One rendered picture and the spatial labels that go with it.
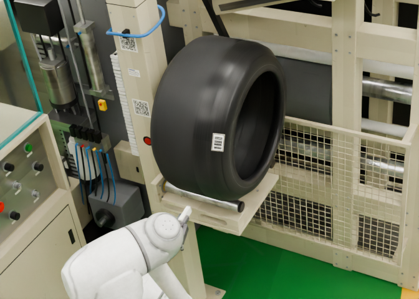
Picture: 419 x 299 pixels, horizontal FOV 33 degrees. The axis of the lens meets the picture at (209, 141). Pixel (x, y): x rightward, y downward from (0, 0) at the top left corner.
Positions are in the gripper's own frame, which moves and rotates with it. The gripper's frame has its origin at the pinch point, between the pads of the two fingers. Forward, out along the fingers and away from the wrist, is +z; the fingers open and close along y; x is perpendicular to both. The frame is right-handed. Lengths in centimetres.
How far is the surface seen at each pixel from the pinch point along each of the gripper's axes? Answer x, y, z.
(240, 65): -40, -10, 39
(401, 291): 113, -58, 68
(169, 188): 14.1, 21.3, 19.2
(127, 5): -59, 30, 37
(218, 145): -25.1, -11.0, 14.2
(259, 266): 111, 12, 56
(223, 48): -41, 0, 44
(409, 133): 15, -57, 77
